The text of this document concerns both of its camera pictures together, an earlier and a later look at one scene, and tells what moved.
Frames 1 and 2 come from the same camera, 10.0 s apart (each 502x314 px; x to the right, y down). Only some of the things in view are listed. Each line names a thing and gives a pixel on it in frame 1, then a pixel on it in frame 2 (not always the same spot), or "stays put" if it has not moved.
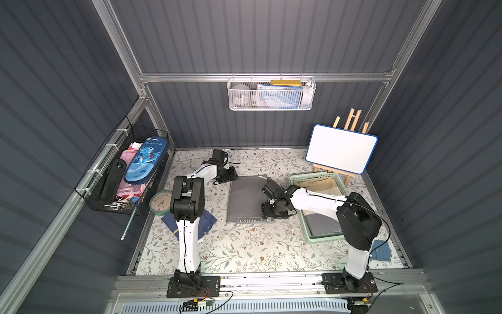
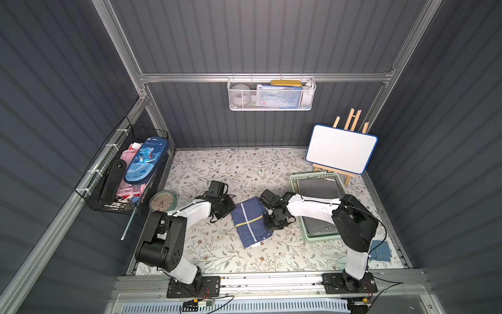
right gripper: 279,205 -> 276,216
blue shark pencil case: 145,159 stays put
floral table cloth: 233,235 stays put
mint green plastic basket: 316,227 stays put
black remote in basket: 114,182 stays put
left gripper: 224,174 -> 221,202
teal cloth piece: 382,253 stays put
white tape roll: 240,95 stays put
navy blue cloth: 206,221 -> 249,219
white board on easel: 343,151 stays put
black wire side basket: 125,173 stays put
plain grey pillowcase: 246,199 -> 319,188
